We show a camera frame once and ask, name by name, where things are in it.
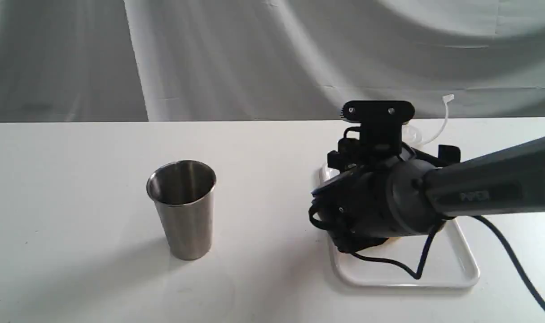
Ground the white backdrop cloth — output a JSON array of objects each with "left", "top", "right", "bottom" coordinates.
[{"left": 0, "top": 0, "right": 545, "bottom": 122}]

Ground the clear plastic squeeze bottle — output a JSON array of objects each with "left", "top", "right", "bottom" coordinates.
[{"left": 400, "top": 93, "right": 455, "bottom": 149}]

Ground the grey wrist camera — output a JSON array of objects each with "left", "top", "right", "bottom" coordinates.
[{"left": 340, "top": 100, "right": 415, "bottom": 156}]

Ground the white plastic tray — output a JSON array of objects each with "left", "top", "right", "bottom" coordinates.
[{"left": 320, "top": 164, "right": 481, "bottom": 288}]

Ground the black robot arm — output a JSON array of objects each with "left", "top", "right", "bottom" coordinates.
[{"left": 309, "top": 137, "right": 545, "bottom": 253}]

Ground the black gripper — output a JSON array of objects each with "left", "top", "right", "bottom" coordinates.
[{"left": 310, "top": 139, "right": 461, "bottom": 254}]

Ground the black cable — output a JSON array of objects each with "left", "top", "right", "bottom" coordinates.
[{"left": 308, "top": 128, "right": 545, "bottom": 323}]

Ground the stainless steel cup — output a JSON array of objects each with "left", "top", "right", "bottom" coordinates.
[{"left": 145, "top": 160, "right": 217, "bottom": 261}]

